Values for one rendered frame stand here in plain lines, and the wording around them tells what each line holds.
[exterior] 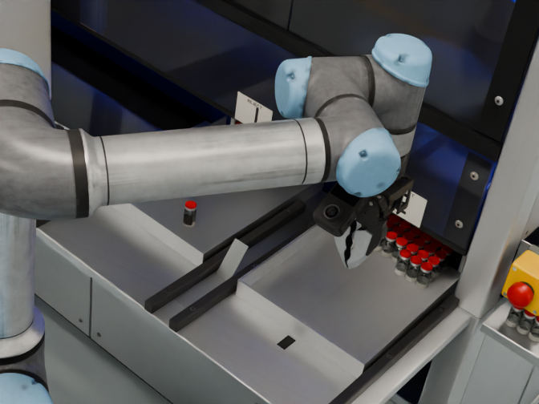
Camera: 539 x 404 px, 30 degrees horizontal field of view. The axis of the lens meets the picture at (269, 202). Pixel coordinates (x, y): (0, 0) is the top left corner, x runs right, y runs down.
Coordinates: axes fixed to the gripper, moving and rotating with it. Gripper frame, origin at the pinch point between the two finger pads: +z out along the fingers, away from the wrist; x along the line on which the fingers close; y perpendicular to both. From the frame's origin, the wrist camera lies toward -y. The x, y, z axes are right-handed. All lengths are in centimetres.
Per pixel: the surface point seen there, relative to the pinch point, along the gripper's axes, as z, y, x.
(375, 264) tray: 21.4, 25.7, 8.2
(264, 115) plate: 6.4, 27.5, 38.5
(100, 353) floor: 110, 32, 84
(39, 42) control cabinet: 12, 19, 91
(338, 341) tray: 21.4, 5.7, 1.3
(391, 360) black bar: 19.6, 7.0, -7.8
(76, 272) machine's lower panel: 81, 28, 90
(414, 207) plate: 7.1, 27.5, 4.8
